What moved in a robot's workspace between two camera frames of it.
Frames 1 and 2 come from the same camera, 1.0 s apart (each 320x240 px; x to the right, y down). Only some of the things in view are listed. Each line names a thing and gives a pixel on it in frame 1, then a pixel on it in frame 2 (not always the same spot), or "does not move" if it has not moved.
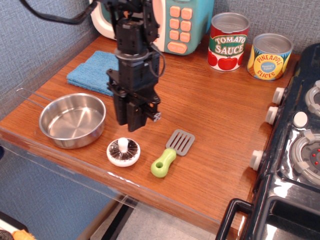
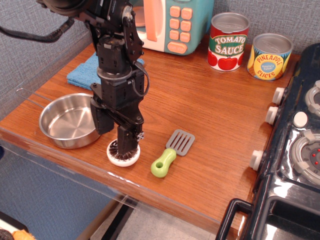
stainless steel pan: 72,121 does not move
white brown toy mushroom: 123,152 does not move
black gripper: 136,81 → 120,94
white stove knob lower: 255,159 does not move
